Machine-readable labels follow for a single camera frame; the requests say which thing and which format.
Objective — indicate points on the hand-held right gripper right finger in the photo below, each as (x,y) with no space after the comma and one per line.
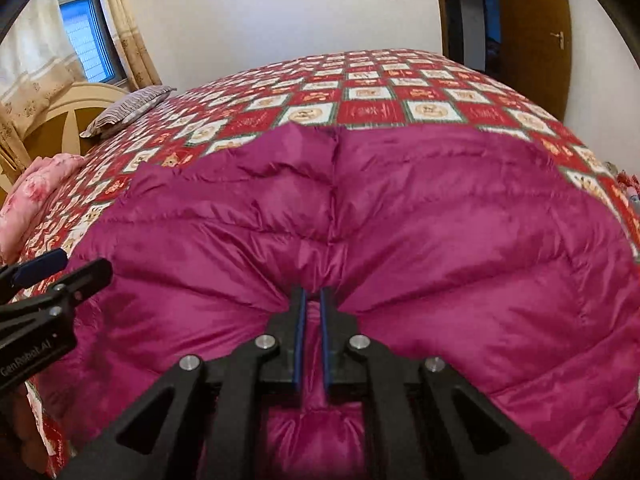
(326,340)

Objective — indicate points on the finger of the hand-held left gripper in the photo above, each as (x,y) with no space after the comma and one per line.
(85,275)
(40,265)

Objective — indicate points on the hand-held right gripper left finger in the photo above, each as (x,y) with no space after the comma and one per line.
(299,340)

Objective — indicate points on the magenta puffer jacket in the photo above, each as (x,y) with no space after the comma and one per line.
(425,240)

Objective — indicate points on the pile of clothes on floor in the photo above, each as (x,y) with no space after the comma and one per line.
(627,182)

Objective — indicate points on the pink folded blanket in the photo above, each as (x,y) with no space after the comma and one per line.
(35,195)

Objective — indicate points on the beige wooden headboard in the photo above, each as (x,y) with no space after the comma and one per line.
(60,120)

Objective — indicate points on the striped grey pillow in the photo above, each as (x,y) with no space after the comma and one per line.
(130,107)

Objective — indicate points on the wide beige floral curtain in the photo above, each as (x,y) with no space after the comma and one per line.
(35,60)

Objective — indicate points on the bed with red patterned sheet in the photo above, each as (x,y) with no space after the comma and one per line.
(370,110)

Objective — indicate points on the narrow beige floral curtain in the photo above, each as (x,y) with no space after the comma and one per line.
(130,35)

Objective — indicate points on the window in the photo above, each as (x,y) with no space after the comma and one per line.
(85,25)

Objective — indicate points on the brown wooden door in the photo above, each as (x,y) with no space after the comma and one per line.
(530,60)

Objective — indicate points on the brown wooden door frame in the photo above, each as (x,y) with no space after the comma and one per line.
(442,10)

